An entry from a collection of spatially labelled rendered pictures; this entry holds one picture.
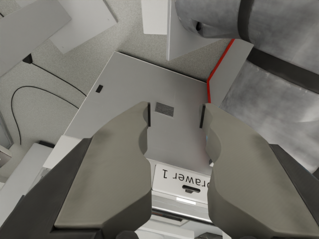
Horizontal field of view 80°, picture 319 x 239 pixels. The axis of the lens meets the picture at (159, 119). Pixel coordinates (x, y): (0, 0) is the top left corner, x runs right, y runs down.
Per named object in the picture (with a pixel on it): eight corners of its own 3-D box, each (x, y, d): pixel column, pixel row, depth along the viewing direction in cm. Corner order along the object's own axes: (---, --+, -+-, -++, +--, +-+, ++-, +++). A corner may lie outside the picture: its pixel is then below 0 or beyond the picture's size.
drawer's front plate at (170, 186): (156, 163, 81) (153, 188, 73) (219, 180, 85) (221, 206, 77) (155, 165, 82) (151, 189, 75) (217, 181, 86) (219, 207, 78)
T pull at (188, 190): (182, 184, 74) (182, 187, 73) (200, 188, 75) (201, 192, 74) (179, 187, 77) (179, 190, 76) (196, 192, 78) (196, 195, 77)
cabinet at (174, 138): (115, 44, 132) (58, 133, 78) (247, 91, 146) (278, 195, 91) (103, 127, 201) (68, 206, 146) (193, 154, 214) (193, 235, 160)
